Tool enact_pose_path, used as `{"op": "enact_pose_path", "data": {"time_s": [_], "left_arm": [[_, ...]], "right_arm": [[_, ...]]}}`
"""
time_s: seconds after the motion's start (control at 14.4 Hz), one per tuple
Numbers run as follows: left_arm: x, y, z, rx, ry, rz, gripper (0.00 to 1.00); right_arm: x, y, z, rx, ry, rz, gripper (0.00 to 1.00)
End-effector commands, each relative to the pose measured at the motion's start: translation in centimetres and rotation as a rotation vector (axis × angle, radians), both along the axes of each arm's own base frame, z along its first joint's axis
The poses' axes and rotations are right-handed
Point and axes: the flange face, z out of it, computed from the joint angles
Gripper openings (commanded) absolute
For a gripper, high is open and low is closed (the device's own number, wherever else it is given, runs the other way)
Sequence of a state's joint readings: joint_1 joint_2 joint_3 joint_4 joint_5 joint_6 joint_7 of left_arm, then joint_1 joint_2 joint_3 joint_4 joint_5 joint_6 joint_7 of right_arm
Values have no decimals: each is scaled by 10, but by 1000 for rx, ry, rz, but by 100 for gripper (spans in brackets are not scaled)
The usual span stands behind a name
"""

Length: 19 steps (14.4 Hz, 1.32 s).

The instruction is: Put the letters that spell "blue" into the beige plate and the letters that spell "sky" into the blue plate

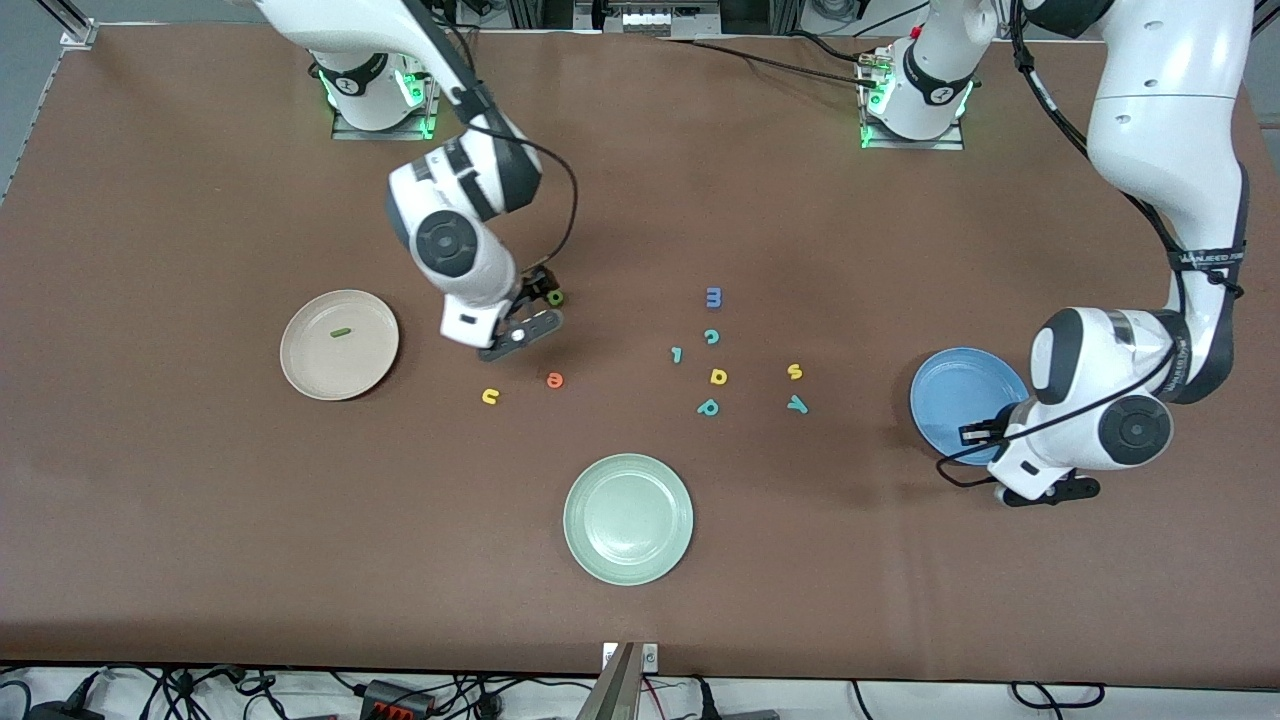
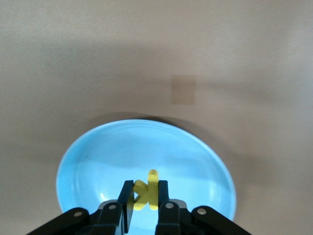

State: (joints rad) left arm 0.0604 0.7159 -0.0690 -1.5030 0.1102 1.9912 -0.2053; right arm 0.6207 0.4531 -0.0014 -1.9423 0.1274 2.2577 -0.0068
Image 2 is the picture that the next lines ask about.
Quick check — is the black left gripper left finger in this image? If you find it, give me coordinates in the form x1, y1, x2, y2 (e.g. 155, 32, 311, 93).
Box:
90, 180, 135, 235

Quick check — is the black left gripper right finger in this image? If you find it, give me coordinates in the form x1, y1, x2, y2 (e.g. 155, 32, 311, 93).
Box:
156, 180, 188, 235

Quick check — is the yellow foam letter k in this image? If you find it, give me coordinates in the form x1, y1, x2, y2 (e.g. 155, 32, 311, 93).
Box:
128, 169, 160, 212

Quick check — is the blue plate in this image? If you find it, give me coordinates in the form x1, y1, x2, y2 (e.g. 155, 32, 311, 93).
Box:
55, 119, 237, 222

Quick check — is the brown tape patch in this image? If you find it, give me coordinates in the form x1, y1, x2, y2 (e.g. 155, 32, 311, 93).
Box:
170, 74, 198, 106

